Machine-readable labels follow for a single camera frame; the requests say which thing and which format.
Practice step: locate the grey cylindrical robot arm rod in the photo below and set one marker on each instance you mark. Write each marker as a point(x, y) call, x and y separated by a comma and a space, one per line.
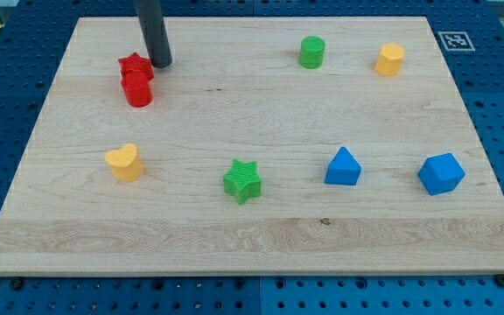
point(152, 24)

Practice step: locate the yellow hexagon block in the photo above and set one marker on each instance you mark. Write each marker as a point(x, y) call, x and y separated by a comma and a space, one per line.
point(390, 59)

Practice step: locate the light wooden board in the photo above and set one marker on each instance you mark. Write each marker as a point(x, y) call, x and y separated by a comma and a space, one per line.
point(236, 90)

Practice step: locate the green star block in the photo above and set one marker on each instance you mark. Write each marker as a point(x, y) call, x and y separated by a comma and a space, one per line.
point(242, 181)

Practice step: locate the blue triangle block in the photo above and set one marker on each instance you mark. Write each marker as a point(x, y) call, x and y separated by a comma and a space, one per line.
point(344, 169)

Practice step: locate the green cylinder block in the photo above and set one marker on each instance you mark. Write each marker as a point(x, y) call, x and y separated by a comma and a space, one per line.
point(312, 51)

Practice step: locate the yellow heart block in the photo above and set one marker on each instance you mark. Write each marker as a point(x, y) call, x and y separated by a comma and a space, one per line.
point(125, 163)

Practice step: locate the red cylinder block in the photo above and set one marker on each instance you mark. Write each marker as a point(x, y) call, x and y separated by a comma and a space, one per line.
point(137, 90)

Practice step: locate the red star block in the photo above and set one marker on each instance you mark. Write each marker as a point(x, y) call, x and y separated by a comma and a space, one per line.
point(136, 63)

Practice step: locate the blue cube block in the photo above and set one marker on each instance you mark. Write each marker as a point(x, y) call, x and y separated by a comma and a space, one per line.
point(441, 174)

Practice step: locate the white fiducial marker tag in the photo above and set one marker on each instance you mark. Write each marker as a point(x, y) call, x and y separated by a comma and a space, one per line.
point(456, 41)

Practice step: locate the black bolt left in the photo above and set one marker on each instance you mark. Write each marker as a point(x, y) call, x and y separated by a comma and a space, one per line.
point(16, 284)

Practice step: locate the black bolt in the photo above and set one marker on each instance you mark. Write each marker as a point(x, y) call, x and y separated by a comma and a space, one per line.
point(499, 280)
point(16, 284)

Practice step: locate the black bolt right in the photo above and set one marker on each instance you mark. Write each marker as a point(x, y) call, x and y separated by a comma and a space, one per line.
point(499, 280)

